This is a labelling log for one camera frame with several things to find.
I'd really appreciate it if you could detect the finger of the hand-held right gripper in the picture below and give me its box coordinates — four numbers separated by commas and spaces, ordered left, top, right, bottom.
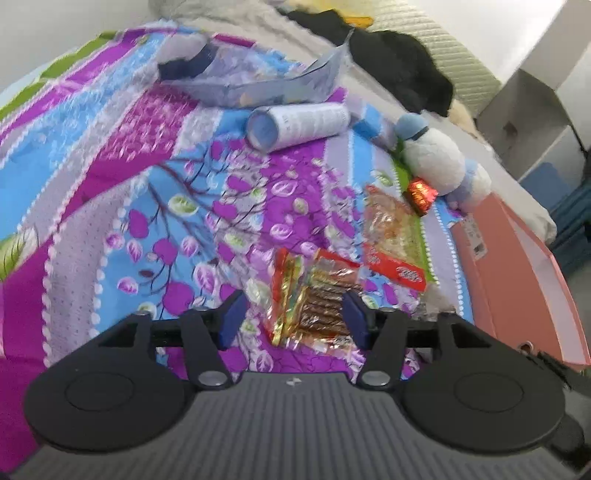
519, 340, 591, 395

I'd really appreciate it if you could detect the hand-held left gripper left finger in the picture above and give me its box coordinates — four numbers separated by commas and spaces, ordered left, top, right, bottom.
96, 291, 249, 389

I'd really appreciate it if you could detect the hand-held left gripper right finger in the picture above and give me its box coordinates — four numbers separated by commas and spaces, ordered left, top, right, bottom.
342, 291, 496, 389

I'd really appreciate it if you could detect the gold brown striped snack packet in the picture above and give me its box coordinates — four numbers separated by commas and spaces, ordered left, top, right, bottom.
263, 248, 366, 355

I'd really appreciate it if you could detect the pink cardboard box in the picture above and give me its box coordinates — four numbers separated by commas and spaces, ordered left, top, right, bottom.
449, 193, 591, 370

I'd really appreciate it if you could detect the orange snack packet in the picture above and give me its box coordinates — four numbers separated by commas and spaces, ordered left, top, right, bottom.
362, 184, 429, 292

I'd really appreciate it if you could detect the red foil tea packet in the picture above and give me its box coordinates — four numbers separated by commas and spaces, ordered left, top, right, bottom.
406, 178, 438, 217

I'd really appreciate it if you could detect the blue curtain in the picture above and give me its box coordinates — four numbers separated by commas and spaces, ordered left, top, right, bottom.
549, 182, 591, 252

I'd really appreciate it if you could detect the white and blue plush toy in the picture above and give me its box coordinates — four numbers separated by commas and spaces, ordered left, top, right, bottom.
394, 112, 491, 210

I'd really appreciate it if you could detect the blue panel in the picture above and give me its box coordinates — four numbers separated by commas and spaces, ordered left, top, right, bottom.
519, 161, 574, 210

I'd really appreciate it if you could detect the floral purple bed sheet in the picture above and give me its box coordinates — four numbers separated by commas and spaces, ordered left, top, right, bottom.
0, 21, 477, 472

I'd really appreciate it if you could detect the white spray can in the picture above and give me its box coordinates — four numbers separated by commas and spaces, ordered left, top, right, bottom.
246, 102, 351, 152

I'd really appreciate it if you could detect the clear plastic bag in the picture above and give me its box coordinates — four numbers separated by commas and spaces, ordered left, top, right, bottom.
156, 30, 355, 109

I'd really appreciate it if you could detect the black clothing pile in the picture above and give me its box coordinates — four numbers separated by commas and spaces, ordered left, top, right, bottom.
286, 8, 457, 117

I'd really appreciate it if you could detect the quilted white headboard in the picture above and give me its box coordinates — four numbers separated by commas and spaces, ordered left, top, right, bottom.
367, 0, 503, 114

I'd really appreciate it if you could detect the yellow cloth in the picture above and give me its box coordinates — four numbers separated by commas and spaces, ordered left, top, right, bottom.
339, 13, 376, 29

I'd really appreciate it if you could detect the grey blanket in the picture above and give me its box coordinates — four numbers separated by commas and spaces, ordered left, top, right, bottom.
148, 0, 557, 241

